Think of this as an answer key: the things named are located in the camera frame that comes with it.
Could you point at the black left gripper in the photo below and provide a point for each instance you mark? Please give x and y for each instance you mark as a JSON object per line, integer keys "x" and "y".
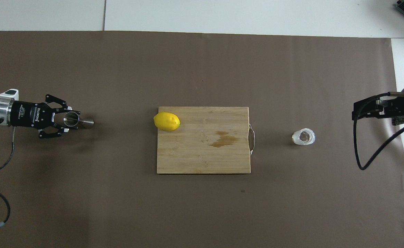
{"x": 29, "y": 115}

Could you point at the steel double jigger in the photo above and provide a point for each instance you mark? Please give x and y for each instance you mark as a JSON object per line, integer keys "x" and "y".
{"x": 84, "y": 122}

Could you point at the small clear glass cup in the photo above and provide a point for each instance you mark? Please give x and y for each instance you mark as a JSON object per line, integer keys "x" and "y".
{"x": 303, "y": 137}

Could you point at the brown paper table mat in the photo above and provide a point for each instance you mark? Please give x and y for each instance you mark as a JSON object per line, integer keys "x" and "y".
{"x": 119, "y": 206}

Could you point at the yellow lemon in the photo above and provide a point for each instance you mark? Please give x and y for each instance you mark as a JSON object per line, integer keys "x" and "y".
{"x": 167, "y": 121}

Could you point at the wooden cutting board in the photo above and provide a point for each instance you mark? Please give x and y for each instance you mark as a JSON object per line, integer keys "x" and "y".
{"x": 188, "y": 155}

